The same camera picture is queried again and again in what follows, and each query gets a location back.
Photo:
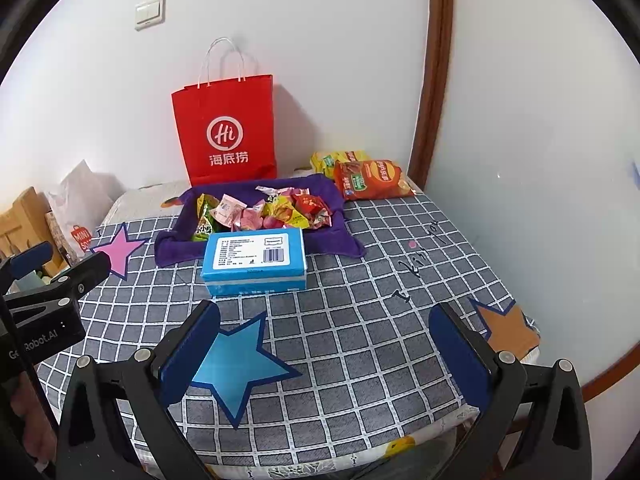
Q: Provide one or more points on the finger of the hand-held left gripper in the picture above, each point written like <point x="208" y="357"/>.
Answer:
<point x="30" y="260"/>
<point x="82" y="272"/>

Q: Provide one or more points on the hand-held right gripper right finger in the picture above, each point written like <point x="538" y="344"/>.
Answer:
<point x="457" y="355"/>

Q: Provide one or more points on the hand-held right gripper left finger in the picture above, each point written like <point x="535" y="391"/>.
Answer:
<point x="192" y="345"/>

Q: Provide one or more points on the green triangular snack packet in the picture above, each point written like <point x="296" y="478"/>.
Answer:
<point x="202" y="230"/>

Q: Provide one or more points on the pink triangular snack packet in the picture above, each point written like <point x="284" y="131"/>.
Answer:
<point x="227" y="210"/>

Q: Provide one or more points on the pale pink snack packet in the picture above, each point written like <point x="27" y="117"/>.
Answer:
<point x="255" y="220"/>

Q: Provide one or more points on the pink and yellow snack bag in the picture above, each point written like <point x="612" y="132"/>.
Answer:
<point x="287" y="215"/>

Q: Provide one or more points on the purple cloth tray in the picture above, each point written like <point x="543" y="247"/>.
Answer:
<point x="330" y="240"/>

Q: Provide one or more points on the red and pink snack packet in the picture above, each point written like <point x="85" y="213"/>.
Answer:
<point x="322" y="220"/>

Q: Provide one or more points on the person's left hand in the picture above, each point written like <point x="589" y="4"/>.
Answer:
<point x="35" y="425"/>

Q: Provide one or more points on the white bag with red tag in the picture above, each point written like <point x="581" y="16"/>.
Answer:
<point x="80" y="240"/>

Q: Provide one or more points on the pink star patch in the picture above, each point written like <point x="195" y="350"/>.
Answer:
<point x="117" y="252"/>

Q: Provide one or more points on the blue star patch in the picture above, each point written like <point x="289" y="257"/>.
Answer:
<point x="235" y="365"/>

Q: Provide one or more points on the orange star patch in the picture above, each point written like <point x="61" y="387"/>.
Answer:
<point x="510" y="335"/>

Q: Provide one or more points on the white plastic bag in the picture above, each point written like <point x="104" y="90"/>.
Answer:
<point x="85" y="195"/>

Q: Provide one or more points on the blue tissue box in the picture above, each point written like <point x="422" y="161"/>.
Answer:
<point x="250" y="255"/>

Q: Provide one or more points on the orange chip bag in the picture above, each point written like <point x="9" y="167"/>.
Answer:
<point x="375" y="180"/>

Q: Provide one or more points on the red paper bag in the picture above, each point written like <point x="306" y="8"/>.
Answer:
<point x="225" y="125"/>

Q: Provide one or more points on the yellow chip bag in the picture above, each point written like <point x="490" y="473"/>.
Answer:
<point x="327" y="162"/>

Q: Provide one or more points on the white light switch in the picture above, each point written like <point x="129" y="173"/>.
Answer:
<point x="150" y="12"/>

